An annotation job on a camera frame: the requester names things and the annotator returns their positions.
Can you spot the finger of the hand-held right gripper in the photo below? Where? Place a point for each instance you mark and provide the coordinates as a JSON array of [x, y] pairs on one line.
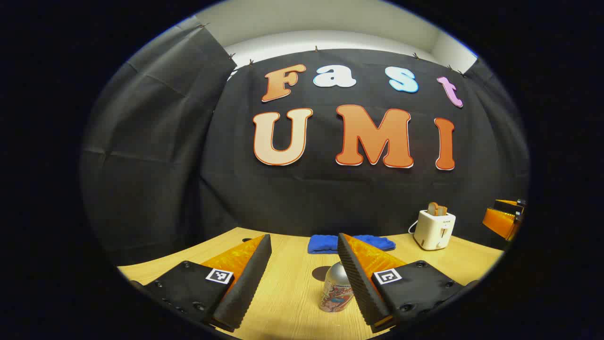
[[500, 222], [509, 204]]

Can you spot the toast slice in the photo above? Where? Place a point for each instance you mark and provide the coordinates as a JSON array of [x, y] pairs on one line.
[[442, 211], [432, 209]]

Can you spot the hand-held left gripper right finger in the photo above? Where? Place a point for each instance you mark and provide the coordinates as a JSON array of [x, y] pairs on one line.
[[356, 283]]

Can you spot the white toaster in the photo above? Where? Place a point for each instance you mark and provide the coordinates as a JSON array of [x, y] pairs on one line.
[[432, 231]]

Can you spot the dark round coaster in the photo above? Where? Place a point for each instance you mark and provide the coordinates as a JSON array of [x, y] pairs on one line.
[[318, 274]]

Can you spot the silver water bottle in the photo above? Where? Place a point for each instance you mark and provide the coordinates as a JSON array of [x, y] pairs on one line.
[[332, 293]]

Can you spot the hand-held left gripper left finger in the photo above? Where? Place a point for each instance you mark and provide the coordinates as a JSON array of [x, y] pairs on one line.
[[250, 283]]

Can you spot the blue towel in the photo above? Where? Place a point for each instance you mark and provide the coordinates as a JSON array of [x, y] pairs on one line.
[[325, 244]]

